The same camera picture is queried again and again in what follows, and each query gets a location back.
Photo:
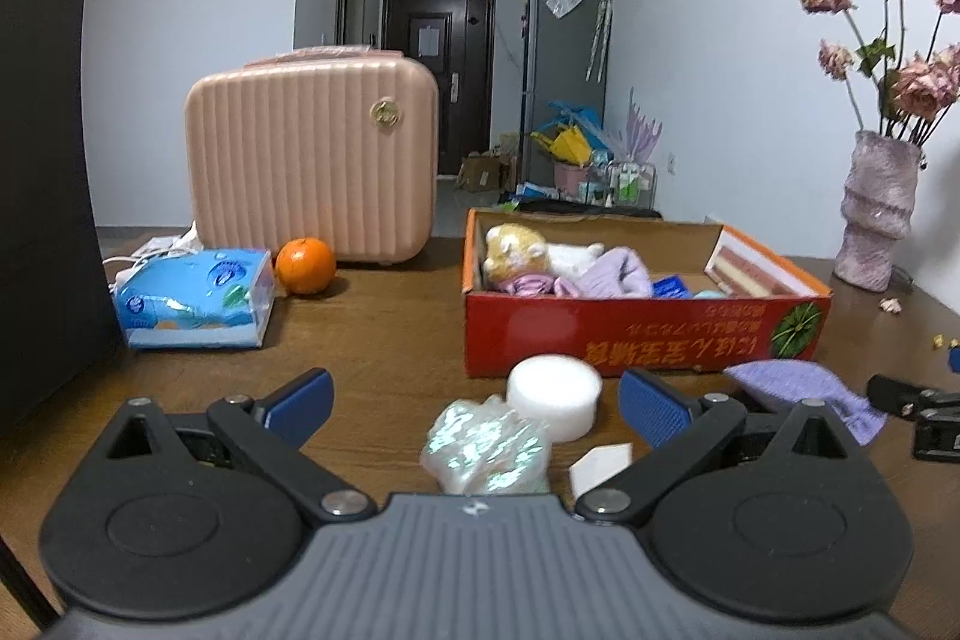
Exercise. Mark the orange fruit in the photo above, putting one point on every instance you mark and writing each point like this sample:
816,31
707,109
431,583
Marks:
305,266

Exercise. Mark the white foam disc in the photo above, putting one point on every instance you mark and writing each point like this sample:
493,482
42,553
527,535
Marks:
555,392

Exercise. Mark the orange cardboard box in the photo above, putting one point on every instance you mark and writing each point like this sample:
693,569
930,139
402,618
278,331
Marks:
637,336

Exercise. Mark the purple cloth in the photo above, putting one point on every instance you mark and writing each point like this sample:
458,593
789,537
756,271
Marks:
802,389

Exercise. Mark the lilac knit sock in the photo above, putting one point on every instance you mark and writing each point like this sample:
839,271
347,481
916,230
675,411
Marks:
611,276

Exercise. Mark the grey refrigerator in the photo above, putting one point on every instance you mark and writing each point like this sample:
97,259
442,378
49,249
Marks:
559,78

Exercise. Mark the pink bucket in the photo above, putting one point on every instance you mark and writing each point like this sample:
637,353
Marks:
571,179

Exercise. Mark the white paper scrap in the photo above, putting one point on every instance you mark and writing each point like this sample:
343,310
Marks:
600,469

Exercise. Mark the blue tissue pack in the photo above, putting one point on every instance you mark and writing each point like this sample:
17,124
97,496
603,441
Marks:
195,299

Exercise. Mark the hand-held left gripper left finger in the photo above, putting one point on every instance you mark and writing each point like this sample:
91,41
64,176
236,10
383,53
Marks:
300,407

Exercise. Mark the brown cardboard box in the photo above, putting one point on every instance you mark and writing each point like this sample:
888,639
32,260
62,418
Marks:
484,174

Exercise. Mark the blue plastic stool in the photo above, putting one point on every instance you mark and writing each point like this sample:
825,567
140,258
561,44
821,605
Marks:
577,115

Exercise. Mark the pink striped cloth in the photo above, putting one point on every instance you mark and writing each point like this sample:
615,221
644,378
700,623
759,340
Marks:
525,285

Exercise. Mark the white plush cloth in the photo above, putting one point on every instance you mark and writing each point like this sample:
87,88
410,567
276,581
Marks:
574,256

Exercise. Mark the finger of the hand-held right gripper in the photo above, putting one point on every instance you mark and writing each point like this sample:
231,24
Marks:
907,396
955,360

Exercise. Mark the white folded umbrella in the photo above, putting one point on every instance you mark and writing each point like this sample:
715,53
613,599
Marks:
600,33

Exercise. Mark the black panel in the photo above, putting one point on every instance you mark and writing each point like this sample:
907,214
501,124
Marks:
45,197

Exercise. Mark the yellow crumbs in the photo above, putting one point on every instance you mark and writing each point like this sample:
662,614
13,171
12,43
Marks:
946,338

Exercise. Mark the dark side doorway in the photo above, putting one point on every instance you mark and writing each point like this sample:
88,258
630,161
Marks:
351,3

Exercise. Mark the fallen dried petal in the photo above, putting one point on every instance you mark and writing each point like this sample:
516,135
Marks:
891,305

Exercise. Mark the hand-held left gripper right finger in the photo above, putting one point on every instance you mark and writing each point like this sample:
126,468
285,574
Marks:
654,411

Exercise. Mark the yellow plush toy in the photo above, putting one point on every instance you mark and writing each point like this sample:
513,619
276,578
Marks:
514,250

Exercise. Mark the dark brown entrance door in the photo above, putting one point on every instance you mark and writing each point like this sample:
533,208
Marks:
439,78

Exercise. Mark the clear plastic bag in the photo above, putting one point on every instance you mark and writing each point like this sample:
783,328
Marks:
564,1

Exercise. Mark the black fabric cover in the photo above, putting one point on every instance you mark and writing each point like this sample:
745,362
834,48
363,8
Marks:
585,209

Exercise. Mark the purple wall decoration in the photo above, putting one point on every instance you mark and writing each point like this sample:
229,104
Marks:
643,130

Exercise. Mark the pink ribbed suitcase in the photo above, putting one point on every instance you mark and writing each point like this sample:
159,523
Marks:
307,160

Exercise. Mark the light blue fluffy cloth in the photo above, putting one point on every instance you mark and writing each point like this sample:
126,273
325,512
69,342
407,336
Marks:
709,293

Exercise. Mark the purple furry vase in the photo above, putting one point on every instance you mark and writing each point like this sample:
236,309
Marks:
877,212

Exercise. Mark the blue packet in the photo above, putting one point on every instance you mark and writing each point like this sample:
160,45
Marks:
669,287

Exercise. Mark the dried pink roses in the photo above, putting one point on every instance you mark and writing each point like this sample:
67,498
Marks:
904,81

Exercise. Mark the iridescent plastic bag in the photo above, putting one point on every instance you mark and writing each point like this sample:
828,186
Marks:
484,445

